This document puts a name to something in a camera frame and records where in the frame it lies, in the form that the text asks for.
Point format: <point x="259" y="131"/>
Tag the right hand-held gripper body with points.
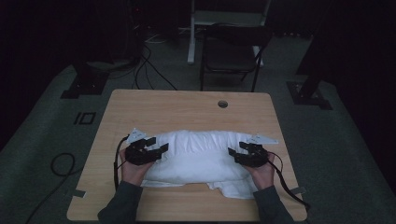
<point x="255" y="155"/>

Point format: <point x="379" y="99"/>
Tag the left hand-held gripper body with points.
<point x="138" y="154"/>

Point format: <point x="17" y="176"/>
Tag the white skirt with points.
<point x="199" y="158"/>

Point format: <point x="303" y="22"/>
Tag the person's left hand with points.
<point x="134" y="172"/>

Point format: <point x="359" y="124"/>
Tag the person's right hand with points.
<point x="263" y="175"/>

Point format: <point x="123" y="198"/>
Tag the grey tape piece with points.
<point x="79" y="193"/>
<point x="299" y="190"/>

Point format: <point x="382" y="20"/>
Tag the black stand base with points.
<point x="308" y="95"/>
<point x="84" y="84"/>

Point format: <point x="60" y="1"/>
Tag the black folding chair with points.
<point x="232" y="53"/>

